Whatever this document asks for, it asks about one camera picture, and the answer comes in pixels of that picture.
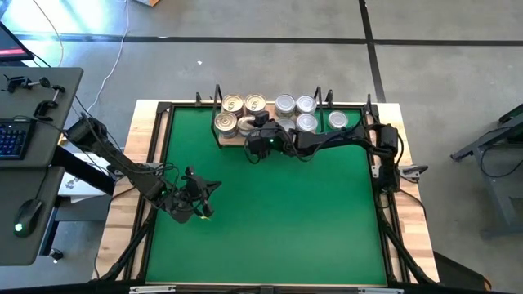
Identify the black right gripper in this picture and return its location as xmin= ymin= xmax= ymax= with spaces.
xmin=245 ymin=109 xmax=297 ymax=159

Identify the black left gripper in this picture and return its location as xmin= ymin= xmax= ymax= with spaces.
xmin=163 ymin=174 xmax=223 ymax=225

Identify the wooden shelf board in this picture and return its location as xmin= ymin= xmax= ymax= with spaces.
xmin=218 ymin=101 xmax=318 ymax=147

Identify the green table mat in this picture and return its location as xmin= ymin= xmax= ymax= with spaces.
xmin=145 ymin=106 xmax=388 ymax=286

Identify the silver aluminium bar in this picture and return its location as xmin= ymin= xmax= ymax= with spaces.
xmin=129 ymin=285 xmax=177 ymax=293
xmin=357 ymin=287 xmax=404 ymax=294

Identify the black support beam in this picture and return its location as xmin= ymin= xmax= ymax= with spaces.
xmin=51 ymin=145 xmax=118 ymax=197

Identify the white printed box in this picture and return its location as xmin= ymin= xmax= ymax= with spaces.
xmin=56 ymin=161 xmax=115 ymax=205

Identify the dark grey desk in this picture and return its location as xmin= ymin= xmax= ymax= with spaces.
xmin=0 ymin=66 xmax=85 ymax=267

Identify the black computer mouse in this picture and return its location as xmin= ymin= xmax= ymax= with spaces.
xmin=13 ymin=198 xmax=44 ymax=239

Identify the black desk clamp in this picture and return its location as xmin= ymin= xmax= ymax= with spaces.
xmin=1 ymin=74 xmax=52 ymax=94
xmin=32 ymin=84 xmax=66 ymax=123

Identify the black backlit keyboard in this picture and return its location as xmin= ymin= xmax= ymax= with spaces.
xmin=0 ymin=117 xmax=37 ymax=161

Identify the dark computer monitor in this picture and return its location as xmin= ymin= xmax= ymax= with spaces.
xmin=0 ymin=22 xmax=36 ymax=63

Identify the black equipment stand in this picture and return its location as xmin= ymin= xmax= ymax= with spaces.
xmin=450 ymin=104 xmax=523 ymax=238

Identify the black metal rig frame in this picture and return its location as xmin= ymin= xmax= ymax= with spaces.
xmin=92 ymin=100 xmax=440 ymax=294

